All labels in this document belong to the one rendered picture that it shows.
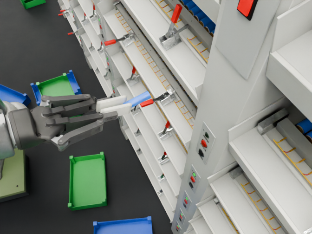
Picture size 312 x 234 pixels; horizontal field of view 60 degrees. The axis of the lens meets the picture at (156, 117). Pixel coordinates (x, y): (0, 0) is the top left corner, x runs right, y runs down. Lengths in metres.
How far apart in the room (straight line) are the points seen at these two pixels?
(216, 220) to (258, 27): 0.62
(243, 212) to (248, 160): 0.20
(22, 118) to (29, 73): 1.79
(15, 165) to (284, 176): 1.37
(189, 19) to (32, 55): 1.96
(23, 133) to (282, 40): 0.43
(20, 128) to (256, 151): 0.40
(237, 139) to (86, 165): 1.34
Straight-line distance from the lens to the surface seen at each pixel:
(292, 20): 0.30
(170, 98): 0.74
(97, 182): 1.67
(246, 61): 0.35
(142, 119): 1.20
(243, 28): 0.34
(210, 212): 0.84
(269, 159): 0.47
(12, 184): 1.57
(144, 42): 0.87
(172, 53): 0.59
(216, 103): 0.46
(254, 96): 0.39
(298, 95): 0.32
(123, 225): 1.58
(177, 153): 0.89
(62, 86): 1.99
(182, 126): 0.71
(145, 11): 0.69
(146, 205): 1.60
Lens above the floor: 1.54
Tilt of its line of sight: 56 degrees down
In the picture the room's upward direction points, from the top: straight up
